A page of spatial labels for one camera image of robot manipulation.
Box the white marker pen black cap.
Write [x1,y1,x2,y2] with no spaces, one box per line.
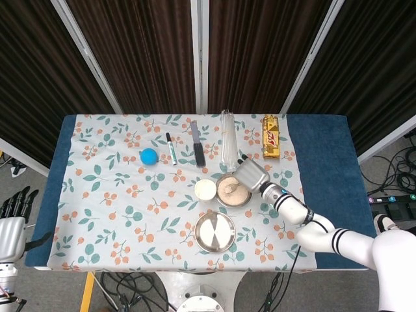
[165,132,178,166]

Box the brown fabric partition panel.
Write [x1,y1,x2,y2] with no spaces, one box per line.
[51,0,203,115]
[201,0,345,115]
[279,0,416,163]
[0,0,123,178]

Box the black floor cable tangle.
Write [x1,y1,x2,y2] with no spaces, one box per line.
[97,271,178,312]
[359,133,416,196]

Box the blue table cover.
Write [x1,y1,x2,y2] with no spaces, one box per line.
[25,114,377,270]

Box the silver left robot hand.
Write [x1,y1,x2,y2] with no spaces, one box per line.
[0,186,40,263]

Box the steel bowl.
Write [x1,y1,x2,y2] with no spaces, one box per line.
[214,172,253,208]

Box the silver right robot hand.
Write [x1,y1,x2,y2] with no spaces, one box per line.
[233,154,272,194]

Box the floral paper cup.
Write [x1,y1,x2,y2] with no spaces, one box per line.
[194,178,217,202]

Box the black power strip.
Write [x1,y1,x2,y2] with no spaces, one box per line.
[367,193,416,206]

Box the floral print tablecloth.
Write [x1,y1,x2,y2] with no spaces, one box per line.
[47,113,318,272]

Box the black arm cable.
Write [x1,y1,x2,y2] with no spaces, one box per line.
[287,210,328,273]

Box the golden snack package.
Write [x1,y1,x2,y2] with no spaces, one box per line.
[261,114,281,160]

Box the steel plate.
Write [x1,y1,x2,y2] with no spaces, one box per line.
[194,211,236,254]

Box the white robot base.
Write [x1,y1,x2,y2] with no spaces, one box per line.
[155,271,248,312]

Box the blue ball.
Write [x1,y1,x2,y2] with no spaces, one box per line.
[140,148,159,167]

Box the white shoe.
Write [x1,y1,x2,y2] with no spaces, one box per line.
[373,213,398,233]

